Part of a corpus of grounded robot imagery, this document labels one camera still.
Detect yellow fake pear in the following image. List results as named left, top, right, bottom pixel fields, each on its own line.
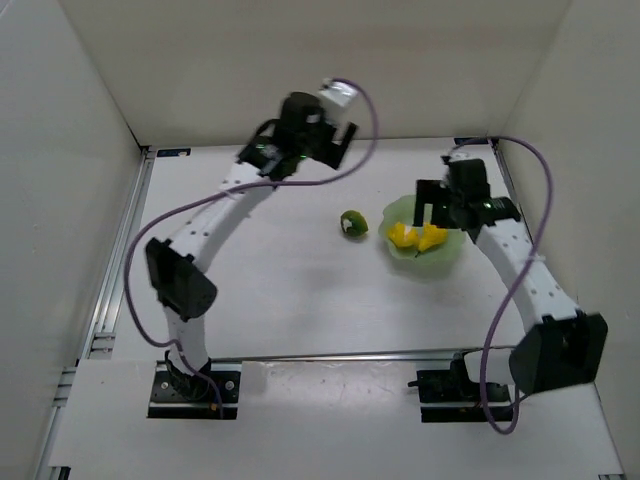
left=416, top=223, right=448, bottom=256

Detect yellow fake lemon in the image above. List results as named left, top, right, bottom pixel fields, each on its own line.
left=387, top=222, right=420, bottom=250

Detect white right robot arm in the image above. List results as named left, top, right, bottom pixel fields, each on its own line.
left=414, top=159, right=608, bottom=395

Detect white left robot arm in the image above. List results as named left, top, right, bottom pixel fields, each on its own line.
left=145, top=82, right=358, bottom=377

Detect green glass fruit bowl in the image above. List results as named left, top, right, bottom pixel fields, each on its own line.
left=378, top=195, right=466, bottom=279

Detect green fake fruit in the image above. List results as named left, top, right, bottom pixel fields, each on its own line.
left=340, top=210, right=369, bottom=239

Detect right blue corner label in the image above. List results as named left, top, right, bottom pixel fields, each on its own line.
left=454, top=137, right=489, bottom=147

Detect blue corner label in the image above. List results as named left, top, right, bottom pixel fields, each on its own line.
left=156, top=148, right=191, bottom=158
left=454, top=137, right=489, bottom=147

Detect left blue corner label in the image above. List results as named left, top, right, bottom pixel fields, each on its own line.
left=156, top=148, right=191, bottom=158

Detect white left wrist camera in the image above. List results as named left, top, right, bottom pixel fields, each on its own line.
left=317, top=78, right=359, bottom=119

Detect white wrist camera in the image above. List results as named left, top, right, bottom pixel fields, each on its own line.
left=441, top=150, right=471, bottom=165
left=317, top=78, right=359, bottom=119

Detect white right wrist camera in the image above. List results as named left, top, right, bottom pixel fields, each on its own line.
left=441, top=150, right=471, bottom=165

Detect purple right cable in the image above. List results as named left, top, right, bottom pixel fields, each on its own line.
left=449, top=135, right=555, bottom=435

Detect purple cable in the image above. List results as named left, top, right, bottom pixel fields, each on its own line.
left=449, top=135, right=555, bottom=435
left=123, top=77, right=379, bottom=419

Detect front aluminium frame rail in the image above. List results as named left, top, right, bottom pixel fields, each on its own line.
left=207, top=348, right=521, bottom=365

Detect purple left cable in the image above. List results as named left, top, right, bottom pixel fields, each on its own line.
left=123, top=77, right=379, bottom=419

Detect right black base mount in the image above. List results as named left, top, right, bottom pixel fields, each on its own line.
left=407, top=350, right=487, bottom=424

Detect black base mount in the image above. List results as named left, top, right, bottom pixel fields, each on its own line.
left=147, top=361, right=242, bottom=421
left=407, top=350, right=487, bottom=424

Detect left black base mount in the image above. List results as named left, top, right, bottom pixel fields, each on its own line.
left=147, top=361, right=242, bottom=421

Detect left aluminium frame rail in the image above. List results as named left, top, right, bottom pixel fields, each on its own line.
left=33, top=146, right=155, bottom=479

